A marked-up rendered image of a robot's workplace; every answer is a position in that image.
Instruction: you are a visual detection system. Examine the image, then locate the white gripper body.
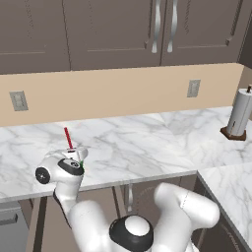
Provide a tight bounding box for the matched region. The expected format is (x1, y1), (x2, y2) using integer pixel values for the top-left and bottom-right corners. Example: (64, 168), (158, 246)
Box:
(66, 146), (90, 162)

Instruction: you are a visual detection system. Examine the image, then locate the red striped straw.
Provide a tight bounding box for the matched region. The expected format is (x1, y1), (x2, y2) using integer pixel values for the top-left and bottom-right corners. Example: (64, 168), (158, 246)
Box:
(63, 126), (75, 151)

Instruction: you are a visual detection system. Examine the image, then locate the brown drawer front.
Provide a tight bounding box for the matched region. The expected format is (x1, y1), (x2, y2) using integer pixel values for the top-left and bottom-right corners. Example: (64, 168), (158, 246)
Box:
(40, 186), (120, 252)

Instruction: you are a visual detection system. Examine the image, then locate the brown base cupboard door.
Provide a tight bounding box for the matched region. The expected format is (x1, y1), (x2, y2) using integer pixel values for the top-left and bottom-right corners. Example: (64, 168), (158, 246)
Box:
(118, 175), (199, 224)

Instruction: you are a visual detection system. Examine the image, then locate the grey dishwasher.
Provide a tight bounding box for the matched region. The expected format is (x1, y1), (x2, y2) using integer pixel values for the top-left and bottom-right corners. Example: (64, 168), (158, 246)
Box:
(0, 200), (32, 252)

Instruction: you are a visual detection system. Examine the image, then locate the brown wooden paper towel holder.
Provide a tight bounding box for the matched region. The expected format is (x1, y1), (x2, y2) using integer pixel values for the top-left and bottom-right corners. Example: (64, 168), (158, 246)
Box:
(220, 84), (252, 142)

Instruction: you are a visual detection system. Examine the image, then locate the white paper towel roll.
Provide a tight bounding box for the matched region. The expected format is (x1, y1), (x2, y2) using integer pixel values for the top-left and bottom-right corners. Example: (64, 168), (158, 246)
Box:
(225, 88), (252, 137)

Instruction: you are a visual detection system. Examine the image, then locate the silver base cupboard handle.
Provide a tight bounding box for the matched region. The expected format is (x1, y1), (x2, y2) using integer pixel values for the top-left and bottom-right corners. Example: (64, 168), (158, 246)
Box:
(125, 182), (135, 213)

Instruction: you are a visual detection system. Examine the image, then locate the grey wall outlet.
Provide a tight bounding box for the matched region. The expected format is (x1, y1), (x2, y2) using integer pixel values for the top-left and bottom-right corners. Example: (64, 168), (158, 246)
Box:
(186, 79), (202, 98)
(9, 90), (30, 112)

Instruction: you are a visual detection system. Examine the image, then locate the grey dishwasher handle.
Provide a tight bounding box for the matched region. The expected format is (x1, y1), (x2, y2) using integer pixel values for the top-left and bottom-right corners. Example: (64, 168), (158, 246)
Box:
(0, 213), (20, 227)

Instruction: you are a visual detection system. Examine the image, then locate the brown wall cupboard door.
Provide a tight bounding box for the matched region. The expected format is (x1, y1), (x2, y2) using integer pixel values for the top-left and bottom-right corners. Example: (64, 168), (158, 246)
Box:
(159, 0), (246, 67)
(0, 0), (72, 76)
(61, 0), (164, 72)

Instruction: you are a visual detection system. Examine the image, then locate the silver curved cupboard handle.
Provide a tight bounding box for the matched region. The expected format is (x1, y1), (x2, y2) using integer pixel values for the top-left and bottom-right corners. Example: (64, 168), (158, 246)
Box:
(151, 0), (162, 54)
(166, 0), (179, 54)

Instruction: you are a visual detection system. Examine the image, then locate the dark corner wall cupboard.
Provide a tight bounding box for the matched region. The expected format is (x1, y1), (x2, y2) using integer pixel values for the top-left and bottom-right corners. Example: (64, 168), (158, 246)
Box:
(237, 0), (252, 70)

